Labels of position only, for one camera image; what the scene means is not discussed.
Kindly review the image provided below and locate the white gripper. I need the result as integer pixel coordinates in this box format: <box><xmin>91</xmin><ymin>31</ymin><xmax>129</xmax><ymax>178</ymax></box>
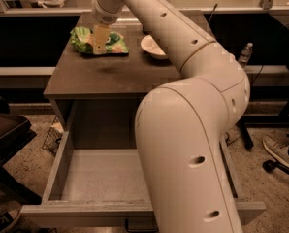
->
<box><xmin>91</xmin><ymin>0</ymin><xmax>124</xmax><ymax>55</ymax></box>

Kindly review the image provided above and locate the green rice chip bag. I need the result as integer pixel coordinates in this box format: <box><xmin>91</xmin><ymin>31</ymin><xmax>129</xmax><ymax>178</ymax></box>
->
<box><xmin>70</xmin><ymin>26</ymin><xmax>129</xmax><ymax>55</ymax></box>

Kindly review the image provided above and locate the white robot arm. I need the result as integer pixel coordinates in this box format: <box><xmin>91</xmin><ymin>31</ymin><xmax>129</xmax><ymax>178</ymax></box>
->
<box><xmin>92</xmin><ymin>0</ymin><xmax>250</xmax><ymax>233</ymax></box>

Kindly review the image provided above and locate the grey drawer cabinet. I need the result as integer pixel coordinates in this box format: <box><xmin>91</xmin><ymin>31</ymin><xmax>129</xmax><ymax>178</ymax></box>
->
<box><xmin>44</xmin><ymin>11</ymin><xmax>179</xmax><ymax>125</ymax></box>

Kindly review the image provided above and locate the open grey top drawer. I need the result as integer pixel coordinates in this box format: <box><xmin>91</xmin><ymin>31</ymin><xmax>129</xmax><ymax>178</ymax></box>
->
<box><xmin>20</xmin><ymin>98</ymin><xmax>267</xmax><ymax>229</ymax></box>

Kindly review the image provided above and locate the white paper bowl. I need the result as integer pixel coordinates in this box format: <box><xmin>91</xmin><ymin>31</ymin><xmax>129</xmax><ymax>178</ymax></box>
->
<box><xmin>141</xmin><ymin>35</ymin><xmax>168</xmax><ymax>60</ymax></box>

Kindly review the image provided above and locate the black office chair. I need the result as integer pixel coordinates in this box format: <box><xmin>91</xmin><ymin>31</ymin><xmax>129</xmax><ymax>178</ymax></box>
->
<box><xmin>0</xmin><ymin>97</ymin><xmax>41</xmax><ymax>205</ymax></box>

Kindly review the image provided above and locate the clear plastic water bottle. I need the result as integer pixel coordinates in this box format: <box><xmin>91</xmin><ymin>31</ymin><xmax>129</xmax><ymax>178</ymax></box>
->
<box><xmin>238</xmin><ymin>43</ymin><xmax>253</xmax><ymax>68</ymax></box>

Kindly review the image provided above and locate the black table leg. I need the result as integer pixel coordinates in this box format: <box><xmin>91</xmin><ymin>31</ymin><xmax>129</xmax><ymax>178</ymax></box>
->
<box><xmin>237</xmin><ymin>119</ymin><xmax>254</xmax><ymax>150</ymax></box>

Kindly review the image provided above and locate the black chair caster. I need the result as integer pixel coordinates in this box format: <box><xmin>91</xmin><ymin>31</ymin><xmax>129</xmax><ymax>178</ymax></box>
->
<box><xmin>262</xmin><ymin>160</ymin><xmax>289</xmax><ymax>175</ymax></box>

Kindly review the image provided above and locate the black white sneaker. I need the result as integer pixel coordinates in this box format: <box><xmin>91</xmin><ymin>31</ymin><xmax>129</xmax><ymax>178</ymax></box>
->
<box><xmin>0</xmin><ymin>210</ymin><xmax>20</xmax><ymax>233</ymax></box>

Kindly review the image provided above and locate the grey sneaker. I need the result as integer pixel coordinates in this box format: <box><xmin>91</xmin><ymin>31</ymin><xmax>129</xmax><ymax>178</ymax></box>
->
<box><xmin>263</xmin><ymin>136</ymin><xmax>289</xmax><ymax>168</ymax></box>

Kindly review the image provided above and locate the wire mesh basket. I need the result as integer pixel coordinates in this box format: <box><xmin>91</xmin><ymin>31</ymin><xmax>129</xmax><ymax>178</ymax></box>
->
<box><xmin>42</xmin><ymin>117</ymin><xmax>64</xmax><ymax>156</ymax></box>

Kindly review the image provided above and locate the black drawer handle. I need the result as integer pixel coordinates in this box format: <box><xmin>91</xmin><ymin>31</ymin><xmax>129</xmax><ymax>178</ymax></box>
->
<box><xmin>124</xmin><ymin>218</ymin><xmax>159</xmax><ymax>233</ymax></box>

